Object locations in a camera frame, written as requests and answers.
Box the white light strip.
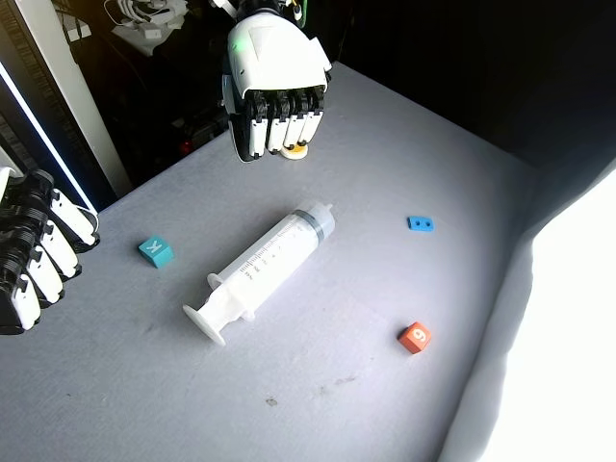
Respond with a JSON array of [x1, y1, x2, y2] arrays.
[[0, 61, 100, 217]]

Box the grey table cloth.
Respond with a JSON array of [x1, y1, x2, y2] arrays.
[[0, 61, 616, 462]]

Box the orange number cube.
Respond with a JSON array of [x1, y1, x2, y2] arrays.
[[397, 321, 432, 356]]

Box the teal letter K cube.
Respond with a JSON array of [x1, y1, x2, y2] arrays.
[[138, 235, 175, 270]]

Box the white upright post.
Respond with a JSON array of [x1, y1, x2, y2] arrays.
[[13, 0, 134, 196]]

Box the white parts pile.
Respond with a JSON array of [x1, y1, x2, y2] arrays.
[[103, 0, 189, 47]]

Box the large clear plastic syringe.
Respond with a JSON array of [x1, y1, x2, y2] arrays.
[[182, 202, 337, 347]]

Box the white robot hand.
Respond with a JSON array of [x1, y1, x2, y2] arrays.
[[219, 12, 334, 166], [0, 166, 101, 337]]

